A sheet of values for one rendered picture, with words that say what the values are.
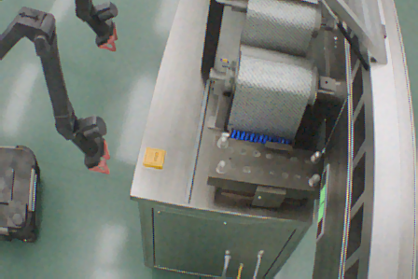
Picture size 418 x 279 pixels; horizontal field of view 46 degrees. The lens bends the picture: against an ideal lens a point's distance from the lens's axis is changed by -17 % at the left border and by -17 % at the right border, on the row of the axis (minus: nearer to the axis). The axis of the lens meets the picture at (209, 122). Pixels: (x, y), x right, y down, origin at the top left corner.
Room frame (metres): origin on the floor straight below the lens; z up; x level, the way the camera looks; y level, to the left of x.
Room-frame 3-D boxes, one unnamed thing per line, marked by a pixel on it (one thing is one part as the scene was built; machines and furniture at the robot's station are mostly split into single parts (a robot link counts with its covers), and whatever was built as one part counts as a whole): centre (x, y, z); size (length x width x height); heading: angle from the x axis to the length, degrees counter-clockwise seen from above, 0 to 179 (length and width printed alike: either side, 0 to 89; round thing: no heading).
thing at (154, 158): (1.02, 0.17, 0.91); 0.07 x 0.07 x 0.02; 89
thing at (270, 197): (0.91, -0.24, 0.96); 0.10 x 0.03 x 0.11; 89
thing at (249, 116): (1.12, -0.18, 1.11); 0.23 x 0.01 x 0.18; 89
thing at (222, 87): (1.22, -0.03, 1.05); 0.06 x 0.05 x 0.31; 89
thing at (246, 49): (1.30, -0.19, 1.17); 0.26 x 0.12 x 0.12; 89
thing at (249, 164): (1.00, -0.23, 1.00); 0.40 x 0.16 x 0.06; 89
